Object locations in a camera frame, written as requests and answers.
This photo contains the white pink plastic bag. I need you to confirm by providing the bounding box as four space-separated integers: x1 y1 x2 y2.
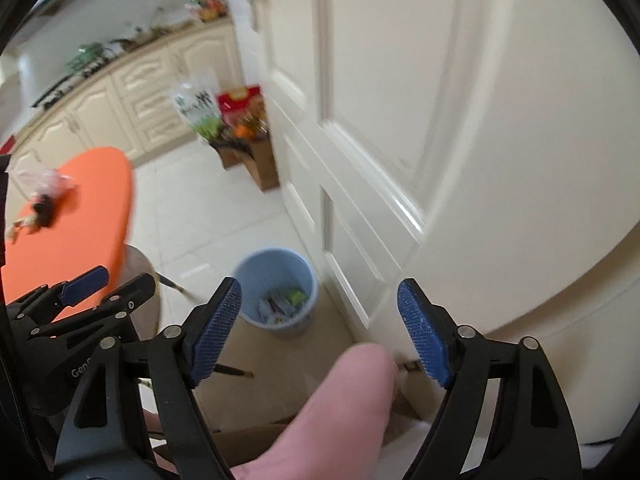
12 168 74 200

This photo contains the blue trash bin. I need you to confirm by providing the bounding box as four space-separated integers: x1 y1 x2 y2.
232 247 319 338

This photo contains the round orange table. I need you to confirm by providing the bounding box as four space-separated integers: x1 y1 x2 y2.
2 148 134 320

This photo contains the small brown lump on table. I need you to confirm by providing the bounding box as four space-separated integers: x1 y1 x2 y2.
4 195 55 243

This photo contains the cardboard box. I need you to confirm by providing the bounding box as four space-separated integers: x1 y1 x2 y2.
208 138 280 192

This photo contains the white door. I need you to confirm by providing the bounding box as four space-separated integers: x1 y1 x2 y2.
252 0 639 441

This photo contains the gas stove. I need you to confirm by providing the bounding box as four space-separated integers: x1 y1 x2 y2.
32 67 100 110

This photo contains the red gift box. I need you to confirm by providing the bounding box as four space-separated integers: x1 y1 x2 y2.
216 84 262 126

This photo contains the white rice bag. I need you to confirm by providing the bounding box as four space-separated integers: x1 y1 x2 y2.
170 70 222 142

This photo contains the green electric pot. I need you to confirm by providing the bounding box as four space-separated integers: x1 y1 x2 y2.
66 42 105 74

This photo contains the condiment bottles group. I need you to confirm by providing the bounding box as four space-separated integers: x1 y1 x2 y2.
186 0 228 23

